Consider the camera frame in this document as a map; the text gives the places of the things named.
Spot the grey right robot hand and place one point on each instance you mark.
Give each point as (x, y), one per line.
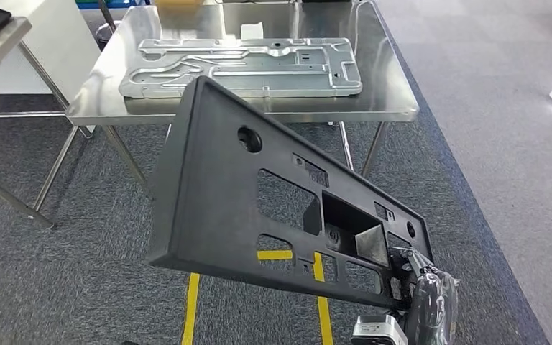
(433, 304)

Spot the black plastic bracket part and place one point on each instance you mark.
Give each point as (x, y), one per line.
(209, 190)

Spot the stainless steel workbench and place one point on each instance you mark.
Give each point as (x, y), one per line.
(390, 90)

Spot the yellow floor tape square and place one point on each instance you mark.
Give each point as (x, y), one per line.
(190, 309)

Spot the aluminium fixture plate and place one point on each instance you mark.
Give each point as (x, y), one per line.
(257, 62)

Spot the white paper slip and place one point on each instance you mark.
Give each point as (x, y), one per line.
(252, 31)

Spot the cardboard box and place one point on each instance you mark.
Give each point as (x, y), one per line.
(178, 3)

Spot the stanchion with chrome base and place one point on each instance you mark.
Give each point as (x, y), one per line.
(107, 35)

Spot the blue storage rack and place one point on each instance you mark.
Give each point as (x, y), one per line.
(114, 3)

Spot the white cabinet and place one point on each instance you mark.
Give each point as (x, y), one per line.
(57, 43)

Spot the small stainless steel table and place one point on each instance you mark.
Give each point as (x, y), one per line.
(0, 52)

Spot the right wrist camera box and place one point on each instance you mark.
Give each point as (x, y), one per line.
(376, 331)

